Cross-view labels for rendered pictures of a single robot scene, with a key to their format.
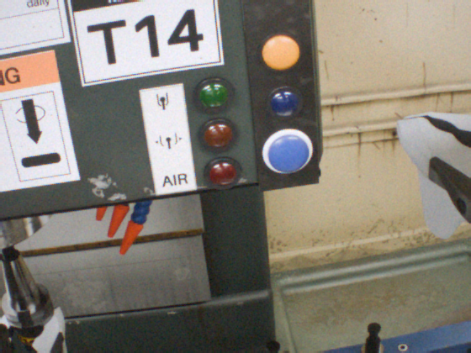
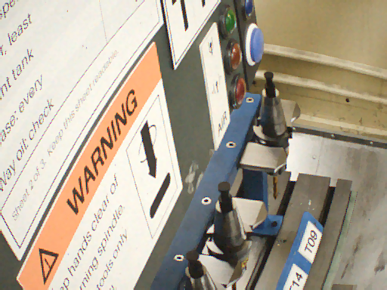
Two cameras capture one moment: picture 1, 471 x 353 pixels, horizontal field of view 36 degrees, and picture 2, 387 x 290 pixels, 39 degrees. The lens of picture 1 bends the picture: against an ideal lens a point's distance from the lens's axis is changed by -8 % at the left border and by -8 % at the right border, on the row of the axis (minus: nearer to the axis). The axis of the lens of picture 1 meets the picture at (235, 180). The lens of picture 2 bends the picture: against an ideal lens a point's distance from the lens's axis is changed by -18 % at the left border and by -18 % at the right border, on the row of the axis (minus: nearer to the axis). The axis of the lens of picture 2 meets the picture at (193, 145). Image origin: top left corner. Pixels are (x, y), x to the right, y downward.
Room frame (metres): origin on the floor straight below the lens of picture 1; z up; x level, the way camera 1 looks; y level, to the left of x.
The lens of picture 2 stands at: (0.33, 0.34, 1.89)
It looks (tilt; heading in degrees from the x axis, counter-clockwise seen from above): 43 degrees down; 300
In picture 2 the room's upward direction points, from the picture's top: 10 degrees counter-clockwise
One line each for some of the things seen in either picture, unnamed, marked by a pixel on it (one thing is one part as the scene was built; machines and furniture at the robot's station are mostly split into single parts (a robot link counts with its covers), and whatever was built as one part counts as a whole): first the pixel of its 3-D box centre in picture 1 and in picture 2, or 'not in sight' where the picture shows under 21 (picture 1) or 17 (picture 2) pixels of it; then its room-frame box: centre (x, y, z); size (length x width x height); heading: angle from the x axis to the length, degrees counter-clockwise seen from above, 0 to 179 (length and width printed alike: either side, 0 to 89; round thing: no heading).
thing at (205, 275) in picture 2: not in sight; (199, 284); (0.56, -0.02, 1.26); 0.04 x 0.04 x 0.07
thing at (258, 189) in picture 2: not in sight; (255, 174); (0.64, -0.40, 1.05); 0.10 x 0.05 x 0.30; 4
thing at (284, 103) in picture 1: (284, 102); (247, 5); (0.48, -0.04, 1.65); 0.02 x 0.01 x 0.02; 94
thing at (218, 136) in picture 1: (218, 135); (233, 56); (0.48, 0.01, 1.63); 0.02 x 0.01 x 0.02; 94
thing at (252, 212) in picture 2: not in sight; (243, 213); (0.57, -0.19, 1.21); 0.07 x 0.05 x 0.01; 4
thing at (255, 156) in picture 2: not in sight; (264, 157); (0.58, -0.30, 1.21); 0.07 x 0.05 x 0.01; 4
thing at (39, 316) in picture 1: (27, 306); not in sight; (0.67, 0.27, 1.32); 0.06 x 0.06 x 0.03
